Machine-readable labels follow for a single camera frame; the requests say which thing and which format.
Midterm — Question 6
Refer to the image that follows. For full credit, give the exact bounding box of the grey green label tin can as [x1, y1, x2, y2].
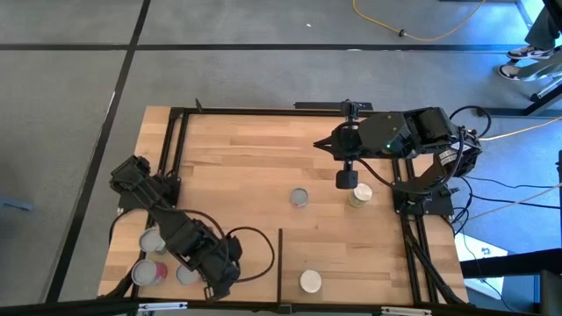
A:
[139, 227, 167, 255]

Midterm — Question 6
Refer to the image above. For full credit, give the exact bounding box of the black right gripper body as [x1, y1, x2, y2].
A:
[349, 111, 416, 159]

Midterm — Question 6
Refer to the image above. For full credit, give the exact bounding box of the black stand base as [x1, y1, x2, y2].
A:
[477, 76, 562, 118]

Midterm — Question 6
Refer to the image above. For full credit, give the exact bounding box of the yellow extension cable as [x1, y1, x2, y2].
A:
[352, 0, 487, 43]

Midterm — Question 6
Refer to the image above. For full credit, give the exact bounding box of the black flat bar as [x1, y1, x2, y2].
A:
[293, 101, 374, 111]

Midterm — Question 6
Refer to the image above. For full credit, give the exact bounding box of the orange patterned tin can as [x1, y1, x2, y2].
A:
[176, 264, 201, 286]

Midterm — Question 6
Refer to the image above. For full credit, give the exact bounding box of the red label tin can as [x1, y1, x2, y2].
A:
[131, 258, 169, 286]

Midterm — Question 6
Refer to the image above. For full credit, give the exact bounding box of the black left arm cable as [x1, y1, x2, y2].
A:
[108, 207, 277, 284]

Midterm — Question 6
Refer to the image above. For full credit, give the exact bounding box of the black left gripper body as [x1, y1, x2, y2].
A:
[186, 227, 229, 286]

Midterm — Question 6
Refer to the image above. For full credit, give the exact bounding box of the person's shoe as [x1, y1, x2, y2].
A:
[507, 45, 556, 61]
[497, 64, 535, 83]

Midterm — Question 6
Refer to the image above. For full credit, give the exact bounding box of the black floor beam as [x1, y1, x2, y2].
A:
[459, 248, 562, 278]

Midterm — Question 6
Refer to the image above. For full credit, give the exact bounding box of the grey box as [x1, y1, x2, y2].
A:
[537, 269, 562, 316]

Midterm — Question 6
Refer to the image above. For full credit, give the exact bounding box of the beige floor cable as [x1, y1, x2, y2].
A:
[465, 183, 562, 223]

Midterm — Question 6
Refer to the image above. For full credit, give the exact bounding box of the black front frame beam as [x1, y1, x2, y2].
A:
[0, 297, 562, 316]

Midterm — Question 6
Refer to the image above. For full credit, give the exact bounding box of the white sheet blue print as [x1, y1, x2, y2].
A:
[454, 232, 509, 300]

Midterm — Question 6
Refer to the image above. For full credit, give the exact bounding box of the short salmon print tin can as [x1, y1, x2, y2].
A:
[289, 187, 310, 209]

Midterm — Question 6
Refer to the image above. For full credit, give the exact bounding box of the silver metal bracket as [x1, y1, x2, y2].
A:
[138, 301, 188, 312]
[380, 305, 433, 316]

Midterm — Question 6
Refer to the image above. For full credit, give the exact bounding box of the white lid jar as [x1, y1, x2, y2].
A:
[347, 182, 374, 209]

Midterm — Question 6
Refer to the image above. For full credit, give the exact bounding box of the blue cherry print tin can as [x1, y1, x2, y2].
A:
[299, 269, 323, 294]

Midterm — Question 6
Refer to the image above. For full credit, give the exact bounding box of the person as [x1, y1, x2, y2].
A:
[522, 0, 562, 80]

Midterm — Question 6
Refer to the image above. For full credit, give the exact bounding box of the black aluminium table frame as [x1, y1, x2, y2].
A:
[117, 106, 469, 306]

